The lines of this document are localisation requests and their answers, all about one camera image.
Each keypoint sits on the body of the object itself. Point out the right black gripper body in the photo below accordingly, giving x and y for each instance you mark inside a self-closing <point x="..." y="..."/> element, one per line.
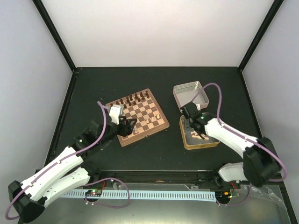
<point x="191" y="122"/>

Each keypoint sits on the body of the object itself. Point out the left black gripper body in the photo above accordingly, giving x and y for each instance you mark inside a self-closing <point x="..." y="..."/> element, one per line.
<point x="125" y="130"/>

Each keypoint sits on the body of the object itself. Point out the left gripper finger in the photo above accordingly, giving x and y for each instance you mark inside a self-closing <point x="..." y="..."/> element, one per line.
<point x="131" y="121"/>
<point x="133" y="126"/>

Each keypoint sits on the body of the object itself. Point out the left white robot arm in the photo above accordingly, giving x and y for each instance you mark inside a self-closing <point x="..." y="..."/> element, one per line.
<point x="71" y="169"/>

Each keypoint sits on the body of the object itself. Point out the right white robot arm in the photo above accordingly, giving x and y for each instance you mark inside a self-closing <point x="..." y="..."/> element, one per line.
<point x="259" y="163"/>

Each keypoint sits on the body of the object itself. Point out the light chess piece pile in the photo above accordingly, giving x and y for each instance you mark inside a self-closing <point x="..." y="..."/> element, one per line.
<point x="197" y="135"/>

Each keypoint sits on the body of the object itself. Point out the wooden chess board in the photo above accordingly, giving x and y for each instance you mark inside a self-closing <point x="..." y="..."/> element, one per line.
<point x="141" y="111"/>

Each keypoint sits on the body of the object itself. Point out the left small circuit board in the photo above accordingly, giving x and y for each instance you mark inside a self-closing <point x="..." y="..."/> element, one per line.
<point x="93" y="192"/>

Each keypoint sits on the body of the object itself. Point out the small circuit board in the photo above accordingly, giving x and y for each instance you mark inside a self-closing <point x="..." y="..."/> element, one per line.
<point x="93" y="192"/>
<point x="226" y="194"/>

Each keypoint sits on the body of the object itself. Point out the right small circuit board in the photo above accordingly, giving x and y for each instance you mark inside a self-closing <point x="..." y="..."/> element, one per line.
<point x="226" y="194"/>

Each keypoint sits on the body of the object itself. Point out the gold metal tin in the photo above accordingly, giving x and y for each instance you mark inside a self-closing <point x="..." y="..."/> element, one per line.
<point x="194" y="143"/>

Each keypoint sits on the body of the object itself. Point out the black mounting rail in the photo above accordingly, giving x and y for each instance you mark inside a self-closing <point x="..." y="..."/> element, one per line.
<point x="202" y="179"/>

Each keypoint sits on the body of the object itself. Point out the light blue cable duct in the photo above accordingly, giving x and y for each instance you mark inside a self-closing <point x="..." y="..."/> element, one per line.
<point x="146" y="195"/>

